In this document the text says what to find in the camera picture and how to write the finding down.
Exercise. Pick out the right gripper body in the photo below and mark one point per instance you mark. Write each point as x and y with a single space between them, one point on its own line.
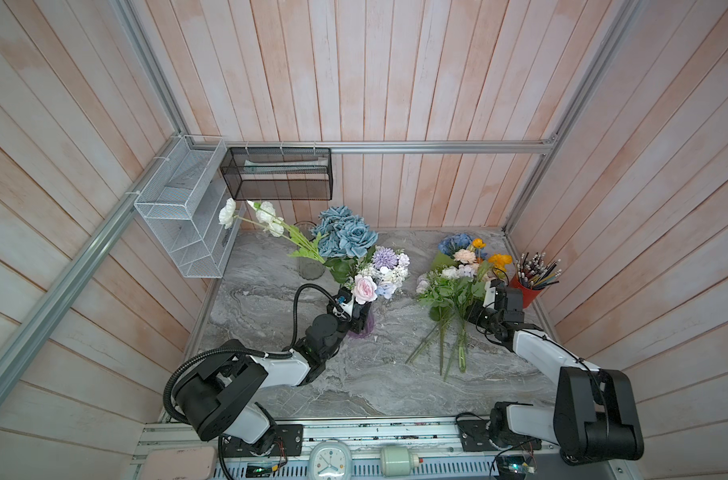
485 317

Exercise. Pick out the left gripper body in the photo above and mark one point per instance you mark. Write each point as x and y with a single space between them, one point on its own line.
355 325

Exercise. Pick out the blue purple glass vase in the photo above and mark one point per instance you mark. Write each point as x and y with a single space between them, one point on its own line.
362 320

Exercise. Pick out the orange poppy flower bunch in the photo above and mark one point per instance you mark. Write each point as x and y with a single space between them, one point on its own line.
498 261

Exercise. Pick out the clear grey glass vase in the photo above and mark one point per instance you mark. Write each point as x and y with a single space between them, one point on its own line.
309 269

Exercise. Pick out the pastel purple flower bunch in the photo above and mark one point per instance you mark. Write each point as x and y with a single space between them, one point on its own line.
379 275

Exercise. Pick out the blue rose bunch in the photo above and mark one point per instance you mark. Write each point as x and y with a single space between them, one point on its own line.
346 242

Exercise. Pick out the white flower stem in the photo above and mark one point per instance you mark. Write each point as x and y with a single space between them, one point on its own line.
266 217

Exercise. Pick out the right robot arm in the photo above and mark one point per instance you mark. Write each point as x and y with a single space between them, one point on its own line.
594 416

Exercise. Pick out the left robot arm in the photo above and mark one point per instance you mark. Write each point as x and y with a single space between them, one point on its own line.
214 391

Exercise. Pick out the red pencil cup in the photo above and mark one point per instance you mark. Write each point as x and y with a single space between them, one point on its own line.
528 294

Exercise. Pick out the mixed blue pink bouquet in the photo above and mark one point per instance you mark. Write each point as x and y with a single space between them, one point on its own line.
453 284

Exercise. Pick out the white analog clock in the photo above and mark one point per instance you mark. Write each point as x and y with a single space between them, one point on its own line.
330 460

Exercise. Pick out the pale green cylinder device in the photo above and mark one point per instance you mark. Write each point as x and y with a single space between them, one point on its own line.
398 461

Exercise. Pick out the green circuit board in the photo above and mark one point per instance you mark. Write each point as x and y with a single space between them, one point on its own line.
513 467

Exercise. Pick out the black mesh basket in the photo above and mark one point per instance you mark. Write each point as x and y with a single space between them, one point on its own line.
278 173

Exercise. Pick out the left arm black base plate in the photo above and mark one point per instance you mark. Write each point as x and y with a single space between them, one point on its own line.
284 439

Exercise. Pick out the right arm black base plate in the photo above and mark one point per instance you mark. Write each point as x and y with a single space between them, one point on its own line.
480 435

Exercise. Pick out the white wire mesh shelf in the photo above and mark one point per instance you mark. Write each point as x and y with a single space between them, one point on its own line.
181 202

